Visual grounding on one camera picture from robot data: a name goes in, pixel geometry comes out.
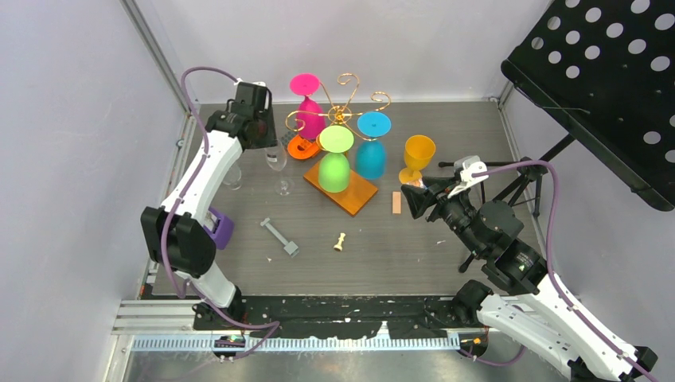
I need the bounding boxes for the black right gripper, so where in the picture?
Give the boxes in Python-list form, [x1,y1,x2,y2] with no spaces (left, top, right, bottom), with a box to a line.
[399,175,485,256]

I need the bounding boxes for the clear stemmed wine glass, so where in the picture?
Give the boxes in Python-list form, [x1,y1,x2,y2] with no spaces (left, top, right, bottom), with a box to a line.
[264,141,294,196]

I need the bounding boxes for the yellow plastic wine glass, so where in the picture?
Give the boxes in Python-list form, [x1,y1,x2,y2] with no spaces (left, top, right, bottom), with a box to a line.
[398,134,436,184]

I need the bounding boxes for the pink plastic wine glass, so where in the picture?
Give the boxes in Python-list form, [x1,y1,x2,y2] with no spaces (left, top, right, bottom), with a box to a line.
[290,73,326,141]

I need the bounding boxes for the blue plastic wine glass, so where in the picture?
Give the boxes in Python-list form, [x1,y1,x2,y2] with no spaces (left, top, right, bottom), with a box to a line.
[355,111,392,180]

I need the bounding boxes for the gold rack with wooden base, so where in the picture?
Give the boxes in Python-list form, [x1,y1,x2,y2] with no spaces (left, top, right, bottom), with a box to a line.
[284,73,392,216]

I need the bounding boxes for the green plastic wine glass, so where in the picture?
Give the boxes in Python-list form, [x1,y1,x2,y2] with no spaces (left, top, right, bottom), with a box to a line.
[318,125,354,193]

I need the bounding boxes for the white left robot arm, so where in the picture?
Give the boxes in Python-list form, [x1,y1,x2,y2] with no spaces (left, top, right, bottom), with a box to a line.
[140,81,276,329]

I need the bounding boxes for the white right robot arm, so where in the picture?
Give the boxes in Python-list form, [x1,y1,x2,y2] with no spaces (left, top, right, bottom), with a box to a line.
[401,177,658,381]

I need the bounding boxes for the small colourful toy figure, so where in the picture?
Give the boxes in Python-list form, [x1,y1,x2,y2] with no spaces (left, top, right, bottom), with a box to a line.
[407,178,426,189]

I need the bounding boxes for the grey lego plate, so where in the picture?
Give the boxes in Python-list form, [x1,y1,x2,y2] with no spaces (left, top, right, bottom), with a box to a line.
[279,131,297,148]

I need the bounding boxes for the small wooden block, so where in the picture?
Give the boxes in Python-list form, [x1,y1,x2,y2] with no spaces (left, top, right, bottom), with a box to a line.
[392,191,402,214]

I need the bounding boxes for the clear glass tumbler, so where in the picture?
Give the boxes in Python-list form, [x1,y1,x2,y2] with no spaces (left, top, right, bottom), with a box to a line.
[222,162,242,190]

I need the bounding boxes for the orange plastic U-shaped toy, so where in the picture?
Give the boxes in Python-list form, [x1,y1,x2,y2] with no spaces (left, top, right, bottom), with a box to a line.
[287,135,322,161]

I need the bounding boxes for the white chess piece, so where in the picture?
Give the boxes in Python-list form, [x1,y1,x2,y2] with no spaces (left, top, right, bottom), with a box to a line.
[334,232,346,251]

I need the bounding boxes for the grey metal T-shaped part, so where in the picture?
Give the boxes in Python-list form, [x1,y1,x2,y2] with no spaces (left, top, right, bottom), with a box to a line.
[260,217,299,258]

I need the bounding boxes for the black music stand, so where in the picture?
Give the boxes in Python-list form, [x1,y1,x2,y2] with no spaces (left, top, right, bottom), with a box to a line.
[501,1,674,212]

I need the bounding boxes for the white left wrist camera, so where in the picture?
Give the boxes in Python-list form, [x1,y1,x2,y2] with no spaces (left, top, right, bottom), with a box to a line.
[234,78,267,88]

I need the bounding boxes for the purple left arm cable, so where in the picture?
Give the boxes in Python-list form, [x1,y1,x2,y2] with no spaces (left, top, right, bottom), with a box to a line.
[160,66,280,354]

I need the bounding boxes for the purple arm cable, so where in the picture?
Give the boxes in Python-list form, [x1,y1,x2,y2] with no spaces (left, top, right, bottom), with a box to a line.
[457,160,657,382]
[160,66,280,354]

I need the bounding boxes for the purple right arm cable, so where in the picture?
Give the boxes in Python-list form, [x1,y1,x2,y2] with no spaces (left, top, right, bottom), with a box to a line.
[457,160,657,382]

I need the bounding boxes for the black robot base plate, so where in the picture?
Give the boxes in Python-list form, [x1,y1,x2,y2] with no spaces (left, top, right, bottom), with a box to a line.
[193,294,507,341]

